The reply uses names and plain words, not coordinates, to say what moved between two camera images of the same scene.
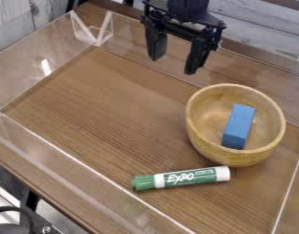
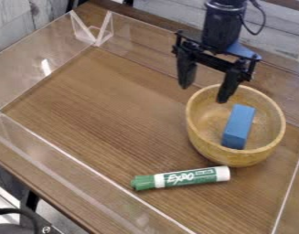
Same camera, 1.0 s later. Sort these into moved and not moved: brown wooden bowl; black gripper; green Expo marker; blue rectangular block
Moved: black gripper
Not moved: brown wooden bowl; blue rectangular block; green Expo marker
